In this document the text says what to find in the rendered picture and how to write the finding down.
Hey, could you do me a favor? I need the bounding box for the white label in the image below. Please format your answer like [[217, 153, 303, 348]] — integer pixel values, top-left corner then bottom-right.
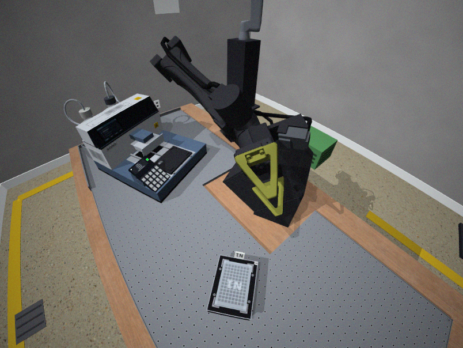
[[234, 251, 245, 259]]

